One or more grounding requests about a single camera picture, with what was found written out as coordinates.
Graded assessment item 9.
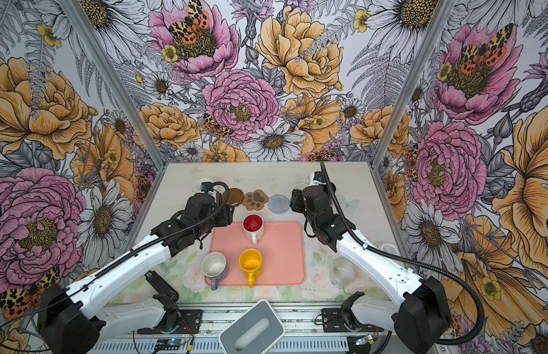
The glossy brown round coaster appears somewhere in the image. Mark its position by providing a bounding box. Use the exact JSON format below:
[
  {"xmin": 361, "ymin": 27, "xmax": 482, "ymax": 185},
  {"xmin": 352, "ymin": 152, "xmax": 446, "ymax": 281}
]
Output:
[{"xmin": 226, "ymin": 188, "xmax": 244, "ymax": 207}]

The grey blue round coaster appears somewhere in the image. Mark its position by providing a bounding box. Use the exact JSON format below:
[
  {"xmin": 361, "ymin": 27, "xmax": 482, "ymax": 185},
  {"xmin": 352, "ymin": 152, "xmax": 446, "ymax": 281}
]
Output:
[{"xmin": 268, "ymin": 194, "xmax": 290, "ymax": 215}]

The white mug red inside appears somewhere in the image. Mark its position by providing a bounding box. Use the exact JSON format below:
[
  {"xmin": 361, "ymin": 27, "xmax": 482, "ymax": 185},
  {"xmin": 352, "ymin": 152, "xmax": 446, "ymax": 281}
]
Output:
[{"xmin": 242, "ymin": 214, "xmax": 265, "ymax": 245}]

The brown paw print coaster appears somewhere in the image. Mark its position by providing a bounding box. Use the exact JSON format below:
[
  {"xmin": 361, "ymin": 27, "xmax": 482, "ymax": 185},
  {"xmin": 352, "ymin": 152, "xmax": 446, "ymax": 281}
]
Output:
[{"xmin": 242, "ymin": 190, "xmax": 269, "ymax": 211}]

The white mug off tray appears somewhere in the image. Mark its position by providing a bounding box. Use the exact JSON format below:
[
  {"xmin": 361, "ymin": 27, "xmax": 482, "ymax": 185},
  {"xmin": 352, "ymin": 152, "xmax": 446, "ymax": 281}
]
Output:
[{"xmin": 194, "ymin": 178, "xmax": 213, "ymax": 193}]

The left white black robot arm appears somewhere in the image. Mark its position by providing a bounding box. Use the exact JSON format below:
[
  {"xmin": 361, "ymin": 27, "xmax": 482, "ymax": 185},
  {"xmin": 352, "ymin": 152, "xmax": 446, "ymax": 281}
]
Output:
[{"xmin": 37, "ymin": 181, "xmax": 234, "ymax": 353}]

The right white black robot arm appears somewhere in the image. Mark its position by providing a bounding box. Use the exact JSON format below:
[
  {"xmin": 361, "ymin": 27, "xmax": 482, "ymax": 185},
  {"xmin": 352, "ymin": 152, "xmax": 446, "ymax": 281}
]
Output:
[{"xmin": 290, "ymin": 165, "xmax": 486, "ymax": 353}]

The clear glass cup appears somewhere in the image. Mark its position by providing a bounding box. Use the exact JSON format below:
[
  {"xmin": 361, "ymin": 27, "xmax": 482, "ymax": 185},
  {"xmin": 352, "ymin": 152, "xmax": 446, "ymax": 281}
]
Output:
[{"xmin": 330, "ymin": 257, "xmax": 357, "ymax": 288}]

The pink rectangular tray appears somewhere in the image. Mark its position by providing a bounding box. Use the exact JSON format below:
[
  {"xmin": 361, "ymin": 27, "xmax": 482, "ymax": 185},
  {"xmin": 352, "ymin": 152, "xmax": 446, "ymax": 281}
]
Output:
[{"xmin": 210, "ymin": 221, "xmax": 305, "ymax": 287}]

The yellow mug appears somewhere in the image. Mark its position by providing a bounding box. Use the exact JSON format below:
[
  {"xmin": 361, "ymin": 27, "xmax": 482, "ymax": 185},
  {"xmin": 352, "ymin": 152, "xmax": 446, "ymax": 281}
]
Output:
[{"xmin": 239, "ymin": 249, "xmax": 263, "ymax": 288}]

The black rectangular remote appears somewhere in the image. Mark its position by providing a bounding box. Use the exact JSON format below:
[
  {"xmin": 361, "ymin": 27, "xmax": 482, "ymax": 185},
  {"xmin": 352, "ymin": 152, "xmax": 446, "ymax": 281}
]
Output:
[{"xmin": 144, "ymin": 271, "xmax": 179, "ymax": 302}]

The green circuit board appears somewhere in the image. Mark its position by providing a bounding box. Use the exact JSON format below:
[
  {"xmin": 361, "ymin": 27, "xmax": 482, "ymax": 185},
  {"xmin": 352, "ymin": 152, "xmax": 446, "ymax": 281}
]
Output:
[{"xmin": 154, "ymin": 338, "xmax": 182, "ymax": 352}]

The white mug purple handle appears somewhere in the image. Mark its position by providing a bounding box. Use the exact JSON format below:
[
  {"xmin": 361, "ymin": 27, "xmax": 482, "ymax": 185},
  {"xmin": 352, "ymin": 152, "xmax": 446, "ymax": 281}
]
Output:
[{"xmin": 201, "ymin": 252, "xmax": 229, "ymax": 291}]

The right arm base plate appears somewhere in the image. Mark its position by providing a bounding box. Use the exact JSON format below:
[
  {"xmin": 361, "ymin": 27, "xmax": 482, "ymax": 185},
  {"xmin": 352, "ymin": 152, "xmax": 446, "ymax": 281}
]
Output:
[{"xmin": 321, "ymin": 308, "xmax": 383, "ymax": 333}]

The aluminium front rail frame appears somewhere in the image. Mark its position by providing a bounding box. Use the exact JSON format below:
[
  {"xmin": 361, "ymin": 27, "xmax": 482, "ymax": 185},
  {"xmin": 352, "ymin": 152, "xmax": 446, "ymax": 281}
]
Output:
[{"xmin": 65, "ymin": 300, "xmax": 456, "ymax": 354}]

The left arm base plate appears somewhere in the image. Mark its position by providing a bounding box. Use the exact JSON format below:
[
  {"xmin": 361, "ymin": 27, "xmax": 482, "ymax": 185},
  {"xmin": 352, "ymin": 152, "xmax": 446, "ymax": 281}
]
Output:
[{"xmin": 138, "ymin": 310, "xmax": 203, "ymax": 335}]

